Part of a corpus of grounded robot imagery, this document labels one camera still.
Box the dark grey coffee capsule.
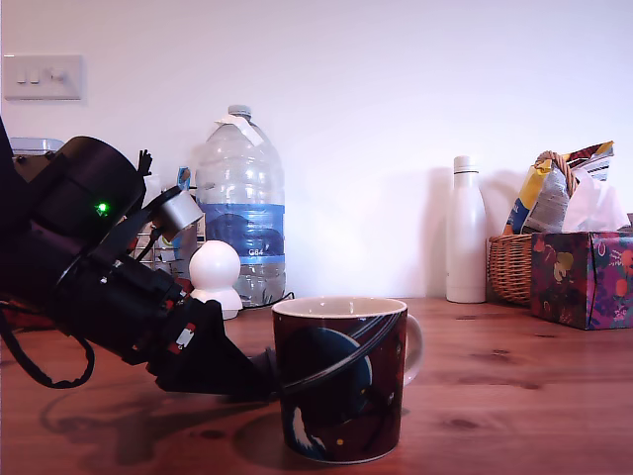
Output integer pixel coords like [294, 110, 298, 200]
[251, 345, 284, 392]

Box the dark red planet print mug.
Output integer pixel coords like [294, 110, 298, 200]
[272, 296, 425, 463]

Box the large clear water bottle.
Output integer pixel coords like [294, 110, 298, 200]
[196, 105, 288, 309]

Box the clear plastic storage container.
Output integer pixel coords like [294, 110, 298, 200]
[9, 137, 66, 157]

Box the white insulated bottle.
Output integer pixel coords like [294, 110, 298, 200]
[446, 155, 488, 305]

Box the wicker basket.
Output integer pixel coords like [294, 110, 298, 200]
[488, 150, 583, 308]

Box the floral tissue box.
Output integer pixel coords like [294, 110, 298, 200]
[529, 231, 633, 332]

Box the yellow and grey snack bag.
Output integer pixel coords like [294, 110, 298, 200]
[502, 160, 570, 237]

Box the white tissue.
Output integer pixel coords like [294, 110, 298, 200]
[562, 170, 629, 234]

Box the red patterned snack bag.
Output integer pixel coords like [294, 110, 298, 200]
[563, 142, 615, 184]

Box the wire rack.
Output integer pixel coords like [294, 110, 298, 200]
[129, 230, 199, 276]

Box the small white round camera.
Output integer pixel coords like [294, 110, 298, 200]
[188, 239, 244, 322]

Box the black power cable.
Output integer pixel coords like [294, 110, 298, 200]
[245, 291, 297, 312]

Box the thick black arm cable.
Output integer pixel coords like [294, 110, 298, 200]
[0, 301, 96, 390]

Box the grey camera box with bracket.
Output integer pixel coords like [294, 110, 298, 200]
[98, 185, 205, 258]

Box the white light switch plate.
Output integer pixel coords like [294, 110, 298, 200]
[3, 53, 84, 102]

